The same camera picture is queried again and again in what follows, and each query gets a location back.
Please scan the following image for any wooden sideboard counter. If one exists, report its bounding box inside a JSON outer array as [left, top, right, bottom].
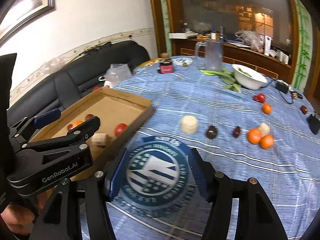
[[171, 39, 291, 82]]

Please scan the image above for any clear glass pitcher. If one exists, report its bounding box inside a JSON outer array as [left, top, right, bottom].
[[194, 39, 223, 72]]

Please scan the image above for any clear plastic bag on sofa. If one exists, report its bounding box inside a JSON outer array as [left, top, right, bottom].
[[98, 64, 132, 88]]

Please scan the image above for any red date table edge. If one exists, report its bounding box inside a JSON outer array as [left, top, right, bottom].
[[300, 105, 308, 115]]

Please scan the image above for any orange mandarin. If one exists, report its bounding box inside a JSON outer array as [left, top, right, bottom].
[[71, 121, 83, 129], [247, 128, 262, 144], [260, 134, 274, 150], [262, 103, 273, 114]]

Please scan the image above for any black power adapter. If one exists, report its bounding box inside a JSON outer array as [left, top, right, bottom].
[[276, 80, 289, 94]]

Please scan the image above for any person's left hand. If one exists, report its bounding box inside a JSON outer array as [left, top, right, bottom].
[[1, 192, 48, 236]]

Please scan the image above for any black leather sofa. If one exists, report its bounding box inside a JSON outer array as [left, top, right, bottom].
[[7, 40, 150, 126]]

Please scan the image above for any white bowl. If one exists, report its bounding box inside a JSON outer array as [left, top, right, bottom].
[[232, 64, 267, 90]]

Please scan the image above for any brown cardboard box tray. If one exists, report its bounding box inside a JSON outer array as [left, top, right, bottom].
[[31, 88, 155, 180]]

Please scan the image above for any blue plaid tablecloth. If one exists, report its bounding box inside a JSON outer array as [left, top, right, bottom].
[[107, 65, 319, 239]]

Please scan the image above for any pink black small box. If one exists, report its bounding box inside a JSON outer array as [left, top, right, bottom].
[[158, 59, 174, 74]]

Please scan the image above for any framed wall picture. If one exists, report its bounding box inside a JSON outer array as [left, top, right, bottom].
[[1, 0, 55, 45]]

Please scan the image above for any corn piece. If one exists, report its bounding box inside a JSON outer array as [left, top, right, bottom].
[[258, 122, 270, 137], [181, 115, 198, 135], [91, 133, 108, 147]]

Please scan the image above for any white carton on counter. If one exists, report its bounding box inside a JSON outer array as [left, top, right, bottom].
[[264, 35, 272, 56]]

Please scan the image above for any large red tomato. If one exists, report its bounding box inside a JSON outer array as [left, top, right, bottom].
[[114, 123, 127, 137]]

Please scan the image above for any far small red tomato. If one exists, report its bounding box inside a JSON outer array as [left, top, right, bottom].
[[255, 93, 266, 103]]

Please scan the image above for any green leafy vegetable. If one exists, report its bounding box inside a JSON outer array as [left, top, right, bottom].
[[200, 68, 241, 92]]

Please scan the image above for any plastic bag on counter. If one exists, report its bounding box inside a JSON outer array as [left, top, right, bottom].
[[235, 30, 264, 53]]

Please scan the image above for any black cable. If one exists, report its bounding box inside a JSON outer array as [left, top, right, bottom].
[[260, 76, 304, 105]]

